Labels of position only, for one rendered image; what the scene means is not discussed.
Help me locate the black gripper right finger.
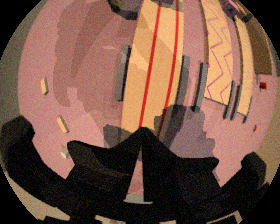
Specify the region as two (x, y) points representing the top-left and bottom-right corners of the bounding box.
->
(141, 128), (220, 202)

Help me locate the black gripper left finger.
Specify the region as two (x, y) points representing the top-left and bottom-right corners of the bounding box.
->
(67, 127), (144, 200)

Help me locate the red cylinder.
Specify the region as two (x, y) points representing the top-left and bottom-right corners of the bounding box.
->
(260, 81), (268, 89)

